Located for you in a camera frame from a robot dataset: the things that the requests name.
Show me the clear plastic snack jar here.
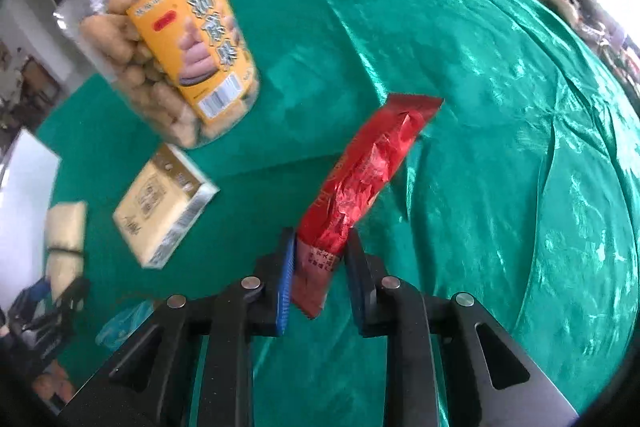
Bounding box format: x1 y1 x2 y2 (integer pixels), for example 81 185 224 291
54 0 261 151

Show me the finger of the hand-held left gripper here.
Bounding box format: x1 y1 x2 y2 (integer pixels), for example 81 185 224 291
56 276 93 314

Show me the wooden chair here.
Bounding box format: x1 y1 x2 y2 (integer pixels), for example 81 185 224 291
15 52 63 108

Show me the teal striped pouch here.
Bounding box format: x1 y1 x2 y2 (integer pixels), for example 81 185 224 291
95 302 156 350

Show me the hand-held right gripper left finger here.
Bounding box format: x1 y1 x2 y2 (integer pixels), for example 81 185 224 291
65 227 298 427

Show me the cream and gold packet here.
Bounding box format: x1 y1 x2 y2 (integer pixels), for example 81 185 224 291
112 143 221 269

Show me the red foil packet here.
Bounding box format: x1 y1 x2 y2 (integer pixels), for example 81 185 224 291
290 93 445 320

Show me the person's left hand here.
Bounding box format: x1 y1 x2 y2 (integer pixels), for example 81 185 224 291
32 369 78 410

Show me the white cardboard box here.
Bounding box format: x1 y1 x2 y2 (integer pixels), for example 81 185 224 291
0 127 62 308

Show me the beige rolled cloth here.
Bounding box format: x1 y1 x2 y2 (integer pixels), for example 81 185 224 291
45 201 88 298

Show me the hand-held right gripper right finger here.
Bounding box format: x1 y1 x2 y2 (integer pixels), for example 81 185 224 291
344 231 578 427

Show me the clutter of household things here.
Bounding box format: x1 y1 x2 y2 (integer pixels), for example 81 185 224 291
535 0 640 98

